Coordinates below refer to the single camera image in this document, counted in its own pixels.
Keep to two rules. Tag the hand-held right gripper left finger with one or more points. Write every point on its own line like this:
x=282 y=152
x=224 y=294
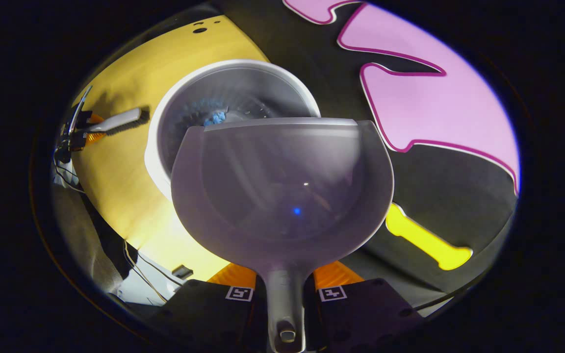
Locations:
x=214 y=309

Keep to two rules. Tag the yellow wooden desktop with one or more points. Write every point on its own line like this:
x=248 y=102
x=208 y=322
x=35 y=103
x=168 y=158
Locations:
x=115 y=186

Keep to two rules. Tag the small grey broom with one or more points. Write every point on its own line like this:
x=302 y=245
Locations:
x=120 y=121

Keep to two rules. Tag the white ribbed garbage bin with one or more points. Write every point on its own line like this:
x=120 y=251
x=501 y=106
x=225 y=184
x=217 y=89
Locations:
x=165 y=147

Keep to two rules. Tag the grey plastic dustpan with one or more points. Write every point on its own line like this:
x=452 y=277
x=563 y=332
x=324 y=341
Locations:
x=282 y=196

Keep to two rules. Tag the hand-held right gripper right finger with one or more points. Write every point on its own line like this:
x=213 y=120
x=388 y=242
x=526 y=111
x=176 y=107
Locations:
x=361 y=309

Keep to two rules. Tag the blue paper scrap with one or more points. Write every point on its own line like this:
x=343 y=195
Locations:
x=215 y=118

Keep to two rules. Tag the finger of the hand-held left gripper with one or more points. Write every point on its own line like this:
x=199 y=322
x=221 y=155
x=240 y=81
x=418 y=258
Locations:
x=93 y=138
x=95 y=118

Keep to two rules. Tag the black backdrop cloth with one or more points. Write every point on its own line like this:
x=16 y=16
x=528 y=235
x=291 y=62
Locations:
x=459 y=196

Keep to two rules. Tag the small black block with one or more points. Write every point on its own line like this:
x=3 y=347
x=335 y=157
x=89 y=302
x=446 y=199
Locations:
x=183 y=271

